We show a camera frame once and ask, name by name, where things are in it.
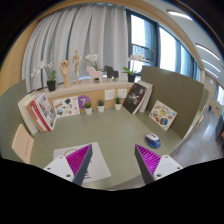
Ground grey curtain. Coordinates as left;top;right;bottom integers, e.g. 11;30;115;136
22;3;128;92

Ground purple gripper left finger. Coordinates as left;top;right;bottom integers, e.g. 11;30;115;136
43;143;94;186

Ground blue white computer mouse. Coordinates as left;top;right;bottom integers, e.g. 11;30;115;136
145;133;161;149

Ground white wall socket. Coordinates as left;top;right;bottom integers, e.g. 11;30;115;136
118;89;127;98
104;89;115;100

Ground white book stack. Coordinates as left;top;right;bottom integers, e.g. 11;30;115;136
18;94;38;135

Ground colourful picture card right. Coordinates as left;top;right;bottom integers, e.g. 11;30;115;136
149;100;177;131

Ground white wall socket left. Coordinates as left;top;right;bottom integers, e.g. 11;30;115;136
104;89;115;100

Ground dark wooden horse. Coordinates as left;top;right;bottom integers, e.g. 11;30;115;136
104;66;119;78

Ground white orchid black pot left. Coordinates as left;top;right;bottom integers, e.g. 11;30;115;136
30;61;56;92

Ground wooden hand model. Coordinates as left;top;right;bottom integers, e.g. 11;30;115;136
59;59;71;88

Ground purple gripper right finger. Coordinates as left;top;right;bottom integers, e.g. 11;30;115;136
134;144;184;185

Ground small potted plant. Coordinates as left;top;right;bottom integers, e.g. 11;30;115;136
84;102;92;115
115;96;122;110
97;100;104;112

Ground wooden mannequin figure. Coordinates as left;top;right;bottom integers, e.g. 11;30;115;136
72;51;84;83

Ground wooden chair back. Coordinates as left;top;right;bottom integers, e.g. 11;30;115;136
12;124;34;164

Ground white orchid black pot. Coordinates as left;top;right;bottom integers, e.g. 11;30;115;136
30;61;56;92
123;54;146;83

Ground pink wooden horse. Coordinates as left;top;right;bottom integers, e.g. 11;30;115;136
86;66;103;83

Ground white orchid black pot right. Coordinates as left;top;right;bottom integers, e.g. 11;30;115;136
123;54;146;83

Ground white books behind black book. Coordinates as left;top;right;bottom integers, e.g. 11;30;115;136
137;80;153;113

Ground red white book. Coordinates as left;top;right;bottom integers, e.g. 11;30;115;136
32;93;56;131

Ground small potted plant middle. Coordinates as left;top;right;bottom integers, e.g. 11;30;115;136
97;100;104;112

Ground small potted plant left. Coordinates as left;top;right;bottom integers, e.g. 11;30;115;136
84;102;92;115

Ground purple number seven disc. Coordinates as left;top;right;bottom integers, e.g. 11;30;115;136
78;95;90;109

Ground green desk partition panel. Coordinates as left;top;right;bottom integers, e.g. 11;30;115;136
141;66;209;138

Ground small potted plant right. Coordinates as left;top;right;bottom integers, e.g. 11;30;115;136
115;96;122;110

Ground white orchid flowers middle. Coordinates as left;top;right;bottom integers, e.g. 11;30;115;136
85;54;99;71

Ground white wall socket right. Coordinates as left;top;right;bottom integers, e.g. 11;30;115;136
118;89;127;98

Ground colourful sticker card left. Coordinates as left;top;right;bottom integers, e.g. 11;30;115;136
53;96;80;118

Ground white mouse pad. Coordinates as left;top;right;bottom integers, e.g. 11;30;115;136
53;142;111;183

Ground black book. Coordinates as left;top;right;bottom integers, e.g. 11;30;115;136
123;83;147;114

